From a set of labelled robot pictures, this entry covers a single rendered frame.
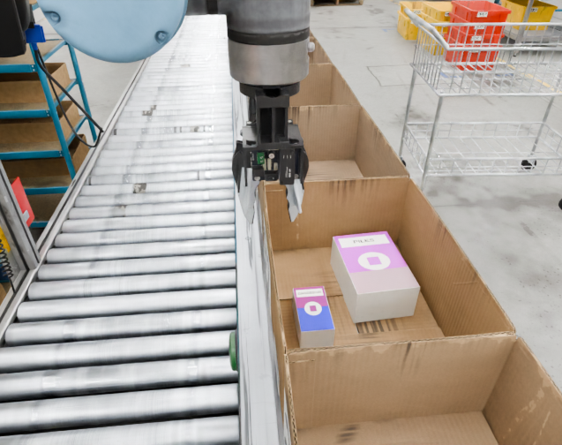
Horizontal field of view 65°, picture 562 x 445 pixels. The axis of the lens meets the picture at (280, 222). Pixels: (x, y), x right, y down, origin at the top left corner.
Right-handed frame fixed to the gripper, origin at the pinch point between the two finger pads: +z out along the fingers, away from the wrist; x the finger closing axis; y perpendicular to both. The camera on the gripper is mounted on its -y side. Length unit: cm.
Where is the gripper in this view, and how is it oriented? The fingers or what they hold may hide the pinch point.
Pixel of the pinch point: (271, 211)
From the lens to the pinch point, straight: 63.9
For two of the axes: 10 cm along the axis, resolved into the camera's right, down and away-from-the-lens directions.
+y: 0.9, 5.7, -8.1
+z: 0.0, 8.2, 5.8
